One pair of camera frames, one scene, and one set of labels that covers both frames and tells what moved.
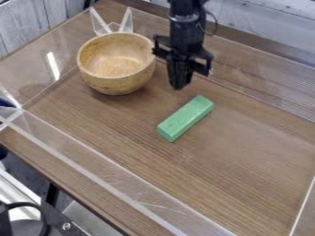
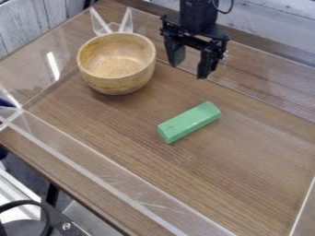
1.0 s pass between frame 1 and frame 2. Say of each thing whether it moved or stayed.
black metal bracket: stayed
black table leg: stayed
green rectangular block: moved
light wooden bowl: stayed
